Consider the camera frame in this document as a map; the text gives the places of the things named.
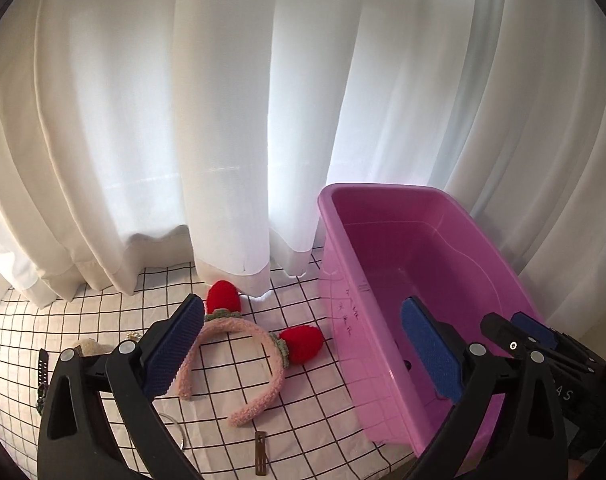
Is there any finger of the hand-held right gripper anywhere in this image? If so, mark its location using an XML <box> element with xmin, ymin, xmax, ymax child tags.
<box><xmin>480</xmin><ymin>312</ymin><xmax>534</xmax><ymax>361</ymax></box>
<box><xmin>510</xmin><ymin>311</ymin><xmax>600</xmax><ymax>373</ymax></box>

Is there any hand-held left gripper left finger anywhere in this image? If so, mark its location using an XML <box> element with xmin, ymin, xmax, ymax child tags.
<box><xmin>37</xmin><ymin>294</ymin><xmax>206</xmax><ymax>480</ymax></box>

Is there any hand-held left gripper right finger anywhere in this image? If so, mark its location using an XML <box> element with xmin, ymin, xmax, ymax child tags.
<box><xmin>399</xmin><ymin>296</ymin><xmax>569</xmax><ymax>480</ymax></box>

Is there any beige plush keychain toy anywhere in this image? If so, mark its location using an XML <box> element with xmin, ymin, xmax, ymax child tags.
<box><xmin>73</xmin><ymin>337</ymin><xmax>114</xmax><ymax>359</ymax></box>

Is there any pink strawberry headband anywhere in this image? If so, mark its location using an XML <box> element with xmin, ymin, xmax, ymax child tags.
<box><xmin>160</xmin><ymin>281</ymin><xmax>327</xmax><ymax>429</ymax></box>

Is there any pink plastic bin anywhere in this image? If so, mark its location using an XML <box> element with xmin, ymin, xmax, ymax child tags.
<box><xmin>317</xmin><ymin>183</ymin><xmax>551</xmax><ymax>453</ymax></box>

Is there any black wrist watch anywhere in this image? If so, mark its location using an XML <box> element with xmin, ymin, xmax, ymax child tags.
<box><xmin>35</xmin><ymin>347</ymin><xmax>52</xmax><ymax>415</ymax></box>

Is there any brown hair clip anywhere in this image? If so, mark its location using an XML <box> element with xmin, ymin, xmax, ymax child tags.
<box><xmin>254</xmin><ymin>430</ymin><xmax>268</xmax><ymax>476</ymax></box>

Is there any white black-checked tablecloth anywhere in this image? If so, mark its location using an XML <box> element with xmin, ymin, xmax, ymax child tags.
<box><xmin>0</xmin><ymin>250</ymin><xmax>420</xmax><ymax>480</ymax></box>

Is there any white sheer curtain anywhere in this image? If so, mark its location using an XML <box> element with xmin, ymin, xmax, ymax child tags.
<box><xmin>0</xmin><ymin>0</ymin><xmax>606</xmax><ymax>311</ymax></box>

